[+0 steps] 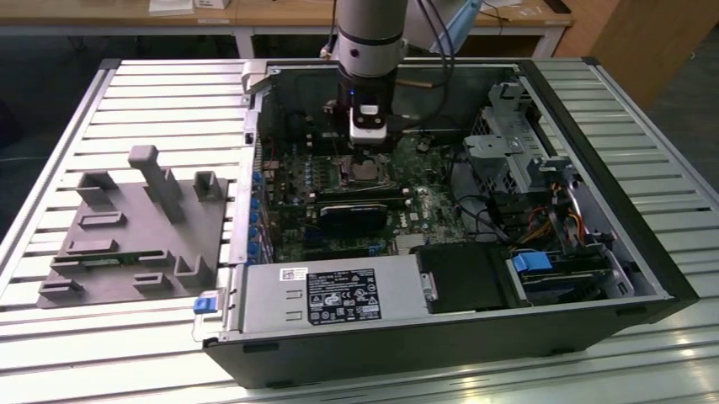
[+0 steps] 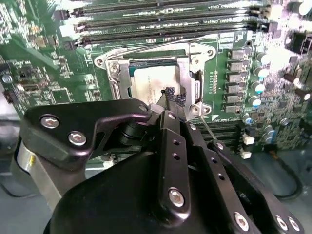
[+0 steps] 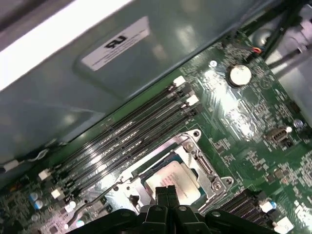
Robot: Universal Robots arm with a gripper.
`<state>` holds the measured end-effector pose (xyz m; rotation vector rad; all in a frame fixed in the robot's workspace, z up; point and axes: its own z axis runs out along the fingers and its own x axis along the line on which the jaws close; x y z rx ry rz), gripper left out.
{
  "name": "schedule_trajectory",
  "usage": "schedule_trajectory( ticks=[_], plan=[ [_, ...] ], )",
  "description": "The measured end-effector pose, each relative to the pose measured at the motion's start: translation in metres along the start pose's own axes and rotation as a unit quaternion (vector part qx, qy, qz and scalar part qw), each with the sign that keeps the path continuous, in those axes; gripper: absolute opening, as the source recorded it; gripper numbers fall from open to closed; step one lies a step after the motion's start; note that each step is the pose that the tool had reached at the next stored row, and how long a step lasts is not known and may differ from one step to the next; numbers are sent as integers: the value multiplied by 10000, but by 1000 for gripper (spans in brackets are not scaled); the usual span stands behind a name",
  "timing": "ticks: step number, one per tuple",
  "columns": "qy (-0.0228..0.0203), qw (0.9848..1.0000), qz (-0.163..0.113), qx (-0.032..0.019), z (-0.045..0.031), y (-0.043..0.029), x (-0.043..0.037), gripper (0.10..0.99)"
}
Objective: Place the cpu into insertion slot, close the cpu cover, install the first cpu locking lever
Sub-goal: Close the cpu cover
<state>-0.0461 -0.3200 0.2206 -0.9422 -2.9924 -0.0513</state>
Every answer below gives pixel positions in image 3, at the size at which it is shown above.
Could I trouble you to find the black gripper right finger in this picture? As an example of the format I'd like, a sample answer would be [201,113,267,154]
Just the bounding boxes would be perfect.
[168,185,277,234]

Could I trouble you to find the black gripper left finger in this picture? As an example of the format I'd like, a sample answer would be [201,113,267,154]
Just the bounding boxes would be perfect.
[70,185,169,234]

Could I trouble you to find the square silver CPU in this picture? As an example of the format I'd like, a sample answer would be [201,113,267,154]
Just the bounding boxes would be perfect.
[145,160,203,203]

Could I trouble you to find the thin metal locking lever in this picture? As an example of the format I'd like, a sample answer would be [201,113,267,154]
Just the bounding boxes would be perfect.
[67,195,109,225]

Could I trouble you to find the RAM slot white clips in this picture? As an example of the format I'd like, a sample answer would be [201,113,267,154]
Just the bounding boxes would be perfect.
[265,216,295,234]
[226,198,277,220]
[51,94,200,199]
[38,75,187,181]

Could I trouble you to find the CPU socket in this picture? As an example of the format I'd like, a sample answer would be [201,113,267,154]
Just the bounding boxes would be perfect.
[113,129,235,217]

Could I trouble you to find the green motherboard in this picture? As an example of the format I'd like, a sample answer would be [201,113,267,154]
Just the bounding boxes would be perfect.
[0,31,312,234]

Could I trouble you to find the silver USB port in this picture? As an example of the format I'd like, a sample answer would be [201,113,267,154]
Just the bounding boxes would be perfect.
[265,127,288,142]

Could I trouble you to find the black open PC case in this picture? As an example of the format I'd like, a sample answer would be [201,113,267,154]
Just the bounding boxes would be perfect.
[0,0,312,190]

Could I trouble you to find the silver coin battery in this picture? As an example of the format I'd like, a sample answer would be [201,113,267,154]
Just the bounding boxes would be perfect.
[228,63,252,87]

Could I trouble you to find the white connector with wires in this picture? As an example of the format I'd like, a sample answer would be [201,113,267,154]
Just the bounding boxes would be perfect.
[0,148,48,174]

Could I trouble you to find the black cable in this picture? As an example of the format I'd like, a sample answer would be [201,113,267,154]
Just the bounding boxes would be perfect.
[264,46,312,71]

